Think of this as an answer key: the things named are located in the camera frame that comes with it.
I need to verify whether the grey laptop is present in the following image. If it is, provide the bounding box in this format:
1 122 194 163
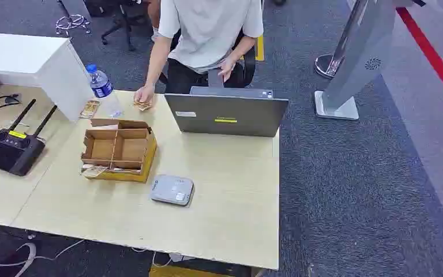
164 85 290 138

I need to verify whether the chrome chair base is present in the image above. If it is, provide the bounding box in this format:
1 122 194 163
55 13 92 38

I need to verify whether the person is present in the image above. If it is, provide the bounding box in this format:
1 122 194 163
133 0 265 104

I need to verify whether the black remote controller with antennas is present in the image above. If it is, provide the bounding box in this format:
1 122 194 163
0 98 58 177

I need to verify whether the white cabinet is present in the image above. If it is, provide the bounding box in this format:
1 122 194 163
0 32 95 122

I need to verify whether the chrome stanchion base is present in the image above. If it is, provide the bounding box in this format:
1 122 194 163
314 54 346 80

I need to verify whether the small grey device box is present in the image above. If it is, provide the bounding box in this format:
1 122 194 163
149 174 195 207

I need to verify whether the card with printed face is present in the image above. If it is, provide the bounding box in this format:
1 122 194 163
78 100 102 119

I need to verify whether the wooden card box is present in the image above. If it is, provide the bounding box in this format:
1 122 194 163
80 118 157 184

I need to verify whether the clear water bottle blue cap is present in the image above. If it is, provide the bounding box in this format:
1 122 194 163
85 63 125 119

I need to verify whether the grey kiosk stand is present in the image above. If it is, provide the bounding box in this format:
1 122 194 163
314 0 397 121

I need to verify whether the red floor tape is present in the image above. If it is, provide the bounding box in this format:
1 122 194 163
396 6 443 114

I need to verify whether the yellow box under table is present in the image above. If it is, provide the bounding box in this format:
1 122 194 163
149 264 233 277

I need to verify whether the white cable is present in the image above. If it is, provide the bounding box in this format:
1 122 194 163
0 239 86 277

